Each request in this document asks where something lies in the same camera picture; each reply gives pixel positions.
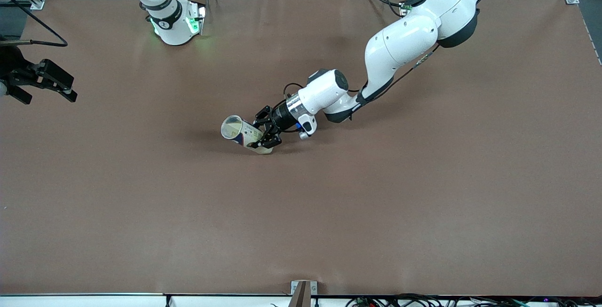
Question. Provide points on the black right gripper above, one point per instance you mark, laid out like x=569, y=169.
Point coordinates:
x=10, y=66

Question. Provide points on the brown table mat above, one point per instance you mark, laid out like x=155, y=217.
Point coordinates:
x=301, y=227

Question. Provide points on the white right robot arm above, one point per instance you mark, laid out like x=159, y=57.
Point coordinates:
x=174, y=29

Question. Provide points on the white table edge rail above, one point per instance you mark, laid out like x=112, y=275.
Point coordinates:
x=94, y=302

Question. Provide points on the metal mast bracket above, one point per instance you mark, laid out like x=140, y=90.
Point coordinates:
x=303, y=293

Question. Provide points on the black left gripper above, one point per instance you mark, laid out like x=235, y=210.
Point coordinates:
x=281, y=116

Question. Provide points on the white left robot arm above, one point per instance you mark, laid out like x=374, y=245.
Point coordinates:
x=400, y=43

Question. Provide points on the white blue tennis ball can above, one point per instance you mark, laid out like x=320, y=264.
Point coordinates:
x=247, y=135

